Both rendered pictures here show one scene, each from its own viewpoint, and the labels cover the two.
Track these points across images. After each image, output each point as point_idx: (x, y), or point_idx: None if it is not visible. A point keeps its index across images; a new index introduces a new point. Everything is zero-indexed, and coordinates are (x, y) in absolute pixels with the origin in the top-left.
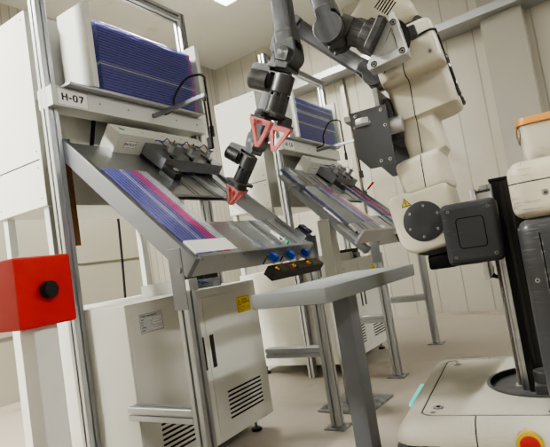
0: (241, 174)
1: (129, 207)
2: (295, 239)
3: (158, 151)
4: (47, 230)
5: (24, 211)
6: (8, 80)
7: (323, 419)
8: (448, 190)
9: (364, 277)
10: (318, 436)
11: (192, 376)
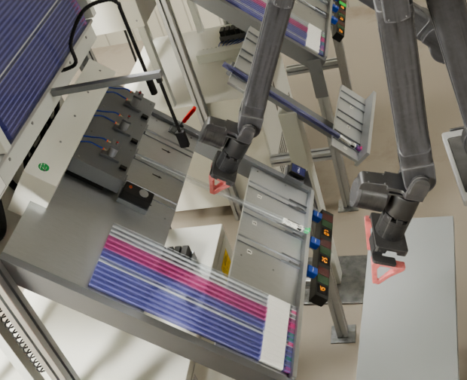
0: (233, 164)
1: (170, 339)
2: (291, 191)
3: (101, 167)
4: None
5: None
6: None
7: (315, 319)
8: None
9: (456, 317)
10: (332, 358)
11: None
